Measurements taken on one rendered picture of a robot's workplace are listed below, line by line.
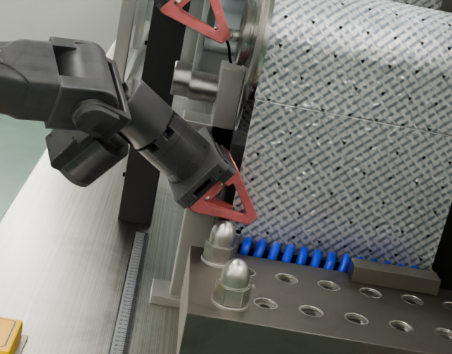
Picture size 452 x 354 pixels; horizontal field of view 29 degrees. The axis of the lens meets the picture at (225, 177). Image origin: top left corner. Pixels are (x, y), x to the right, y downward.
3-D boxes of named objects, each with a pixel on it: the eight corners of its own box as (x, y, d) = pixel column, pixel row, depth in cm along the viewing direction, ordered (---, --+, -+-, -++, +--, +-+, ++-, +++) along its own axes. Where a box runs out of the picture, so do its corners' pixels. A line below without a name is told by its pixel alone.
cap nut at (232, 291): (210, 291, 84) (218, 248, 83) (247, 297, 84) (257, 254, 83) (210, 308, 81) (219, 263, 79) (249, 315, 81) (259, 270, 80)
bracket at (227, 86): (147, 286, 113) (190, 53, 104) (197, 294, 113) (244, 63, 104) (145, 303, 108) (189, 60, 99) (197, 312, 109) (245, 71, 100)
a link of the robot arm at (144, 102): (128, 88, 85) (136, 61, 90) (81, 128, 88) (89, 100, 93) (178, 134, 88) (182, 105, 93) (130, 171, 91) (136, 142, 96)
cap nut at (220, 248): (200, 251, 93) (209, 211, 92) (235, 256, 93) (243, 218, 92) (200, 265, 90) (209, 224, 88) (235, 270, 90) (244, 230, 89)
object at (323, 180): (221, 255, 99) (255, 98, 93) (423, 290, 101) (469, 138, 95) (221, 257, 99) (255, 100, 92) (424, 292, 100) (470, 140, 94)
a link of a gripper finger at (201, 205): (235, 250, 96) (174, 197, 92) (223, 221, 102) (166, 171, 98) (280, 208, 95) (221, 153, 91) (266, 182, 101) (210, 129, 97)
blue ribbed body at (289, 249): (233, 258, 99) (240, 230, 97) (419, 290, 100) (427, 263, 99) (234, 271, 95) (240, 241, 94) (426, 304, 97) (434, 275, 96)
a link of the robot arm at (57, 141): (91, 104, 80) (75, 38, 85) (10, 172, 85) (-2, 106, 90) (177, 147, 89) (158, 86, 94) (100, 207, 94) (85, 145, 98)
